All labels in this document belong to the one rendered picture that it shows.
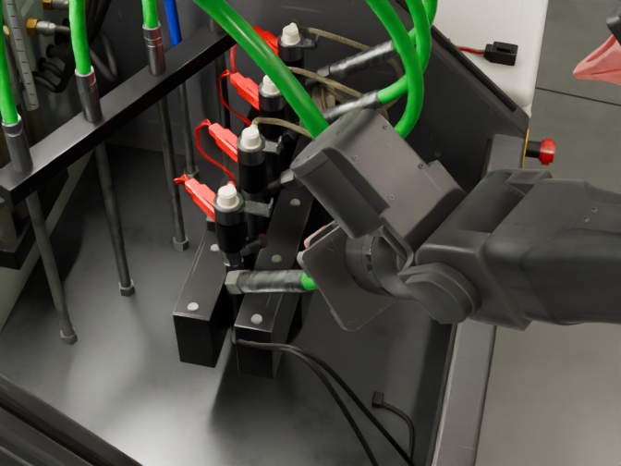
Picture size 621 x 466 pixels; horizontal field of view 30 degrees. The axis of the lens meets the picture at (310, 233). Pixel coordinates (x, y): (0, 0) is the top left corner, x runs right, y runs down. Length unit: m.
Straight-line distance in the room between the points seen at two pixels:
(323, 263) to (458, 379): 0.37
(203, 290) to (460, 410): 0.28
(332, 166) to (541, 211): 0.14
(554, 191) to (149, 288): 0.81
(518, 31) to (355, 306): 0.73
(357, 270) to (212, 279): 0.41
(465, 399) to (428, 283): 0.49
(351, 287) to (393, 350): 0.50
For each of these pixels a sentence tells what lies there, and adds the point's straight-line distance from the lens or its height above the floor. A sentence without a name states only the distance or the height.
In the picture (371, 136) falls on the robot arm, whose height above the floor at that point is 1.41.
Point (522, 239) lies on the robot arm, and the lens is 0.59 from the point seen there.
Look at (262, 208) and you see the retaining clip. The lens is 1.06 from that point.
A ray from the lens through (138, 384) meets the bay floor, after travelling 1.27.
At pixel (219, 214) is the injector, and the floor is 1.09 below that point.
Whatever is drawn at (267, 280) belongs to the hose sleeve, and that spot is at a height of 1.14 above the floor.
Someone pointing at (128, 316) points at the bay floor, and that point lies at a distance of 1.33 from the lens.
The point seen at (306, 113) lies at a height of 1.34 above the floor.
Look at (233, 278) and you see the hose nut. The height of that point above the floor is 1.11.
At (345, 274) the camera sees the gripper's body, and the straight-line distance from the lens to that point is 0.79.
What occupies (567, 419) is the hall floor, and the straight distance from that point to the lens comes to 2.27.
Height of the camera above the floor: 1.87
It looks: 48 degrees down
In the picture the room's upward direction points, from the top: 1 degrees counter-clockwise
